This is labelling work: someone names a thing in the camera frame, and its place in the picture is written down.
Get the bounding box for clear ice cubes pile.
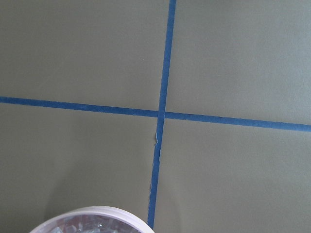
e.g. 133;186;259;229
48;215;139;233

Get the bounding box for pink bowl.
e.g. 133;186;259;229
31;206;153;233

